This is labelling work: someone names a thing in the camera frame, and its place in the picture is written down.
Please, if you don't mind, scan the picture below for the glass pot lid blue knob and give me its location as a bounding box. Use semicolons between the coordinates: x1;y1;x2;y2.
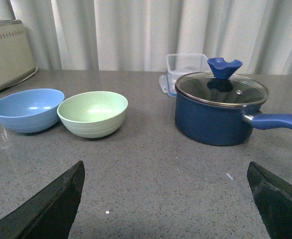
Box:
175;57;269;108

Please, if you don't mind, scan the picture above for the cream two-slot toaster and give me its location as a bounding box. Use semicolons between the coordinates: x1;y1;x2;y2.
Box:
0;19;38;91

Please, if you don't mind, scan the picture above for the white pleated curtain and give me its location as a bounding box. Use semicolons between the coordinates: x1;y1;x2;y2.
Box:
0;0;292;75

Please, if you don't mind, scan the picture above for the blue plastic bowl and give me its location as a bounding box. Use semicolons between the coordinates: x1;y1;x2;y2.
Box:
0;89;65;133

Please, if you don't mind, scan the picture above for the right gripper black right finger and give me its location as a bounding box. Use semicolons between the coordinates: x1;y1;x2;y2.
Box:
247;161;292;239

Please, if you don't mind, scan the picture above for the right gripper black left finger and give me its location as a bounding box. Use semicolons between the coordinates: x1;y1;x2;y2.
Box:
0;161;85;239

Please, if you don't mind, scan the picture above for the green plastic bowl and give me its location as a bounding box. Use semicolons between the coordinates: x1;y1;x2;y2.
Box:
57;91;128;138

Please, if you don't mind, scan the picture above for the clear plastic food container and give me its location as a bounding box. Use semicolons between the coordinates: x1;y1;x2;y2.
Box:
159;53;210;98

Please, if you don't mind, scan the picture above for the dark blue saucepan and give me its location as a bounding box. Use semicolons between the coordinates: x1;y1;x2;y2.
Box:
175;90;292;146

